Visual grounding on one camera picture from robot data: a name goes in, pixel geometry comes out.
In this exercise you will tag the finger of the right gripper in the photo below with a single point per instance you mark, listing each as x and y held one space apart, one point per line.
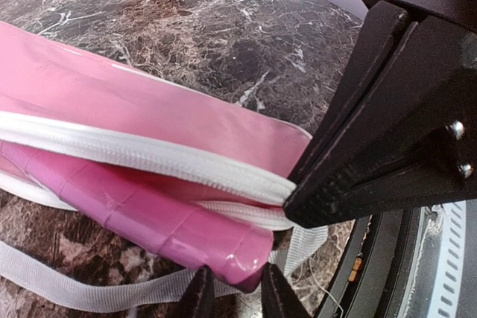
409 142
357 83

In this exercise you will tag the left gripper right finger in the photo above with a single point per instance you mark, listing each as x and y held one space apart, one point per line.
277 296

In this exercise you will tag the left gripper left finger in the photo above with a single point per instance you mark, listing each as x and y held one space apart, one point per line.
198 299

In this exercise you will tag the red racket with visible handle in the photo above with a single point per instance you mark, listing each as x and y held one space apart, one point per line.
187 234

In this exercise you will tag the pink racket cover bag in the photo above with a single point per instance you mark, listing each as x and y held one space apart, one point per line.
56 261

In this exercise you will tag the black front table rail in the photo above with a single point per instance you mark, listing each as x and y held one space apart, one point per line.
373 278

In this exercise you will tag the white slotted cable duct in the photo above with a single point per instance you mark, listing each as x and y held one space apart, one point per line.
449 229

